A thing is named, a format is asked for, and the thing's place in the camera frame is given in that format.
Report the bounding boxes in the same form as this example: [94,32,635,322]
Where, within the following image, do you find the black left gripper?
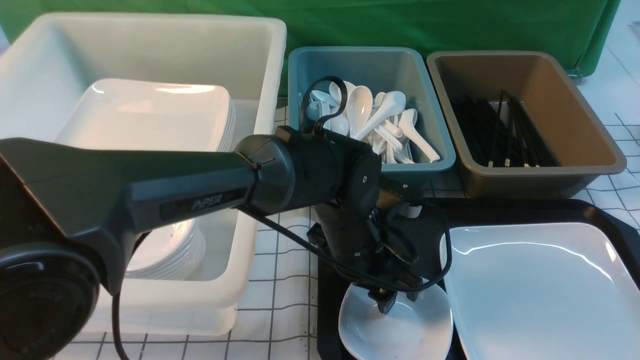
[307,186,441,315]

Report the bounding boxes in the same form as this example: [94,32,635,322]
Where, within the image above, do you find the stack of white plates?
[55,79,236,152]

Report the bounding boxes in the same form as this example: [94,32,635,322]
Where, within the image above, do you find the white square rice plate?
[445,222,640,360]

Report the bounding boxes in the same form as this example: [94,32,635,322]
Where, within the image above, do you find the white spoon pile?
[398,108,441,163]
[351,91,407,141]

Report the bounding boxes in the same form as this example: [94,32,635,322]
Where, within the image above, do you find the white spoon top pile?
[351,91,407,141]

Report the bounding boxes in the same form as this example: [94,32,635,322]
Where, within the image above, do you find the bundle of black chopsticks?
[451,89,560,168]

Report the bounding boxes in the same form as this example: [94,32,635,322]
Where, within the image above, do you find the small white bowl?
[338,284,454,360]

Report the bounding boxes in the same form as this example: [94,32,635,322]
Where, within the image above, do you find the brown plastic bin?
[426,50,627,199]

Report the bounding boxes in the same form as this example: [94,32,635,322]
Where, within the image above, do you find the large white plastic tub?
[1,13,287,337]

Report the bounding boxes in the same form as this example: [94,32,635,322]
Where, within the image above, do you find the white spoon right pile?
[398,108,441,163]

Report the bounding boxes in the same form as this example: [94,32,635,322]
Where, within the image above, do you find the teal plastic bin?
[287,47,457,191]

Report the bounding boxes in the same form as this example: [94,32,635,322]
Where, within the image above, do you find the white grid tablecloth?
[121,0,639,360]

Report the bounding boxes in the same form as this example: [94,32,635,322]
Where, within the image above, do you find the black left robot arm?
[1,125,452,360]

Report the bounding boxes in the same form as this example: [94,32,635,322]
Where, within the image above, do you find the stack of white bowls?
[125,219,207,281]

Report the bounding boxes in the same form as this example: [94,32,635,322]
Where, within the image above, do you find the green cloth backdrop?
[1,0,620,76]

